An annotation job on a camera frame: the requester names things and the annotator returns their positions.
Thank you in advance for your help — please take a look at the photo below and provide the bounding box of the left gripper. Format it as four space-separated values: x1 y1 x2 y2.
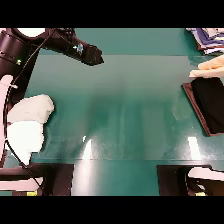
78 41 105 67

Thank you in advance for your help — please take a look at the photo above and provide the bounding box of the purple garment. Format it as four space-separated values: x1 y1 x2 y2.
190 27 224 51

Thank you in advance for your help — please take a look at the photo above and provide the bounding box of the cream garment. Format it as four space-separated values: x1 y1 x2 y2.
188 54 224 80

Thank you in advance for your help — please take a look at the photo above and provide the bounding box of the white garment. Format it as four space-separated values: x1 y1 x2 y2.
201 45 224 56

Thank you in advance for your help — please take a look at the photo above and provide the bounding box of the black garment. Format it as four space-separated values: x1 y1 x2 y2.
190 76 224 135

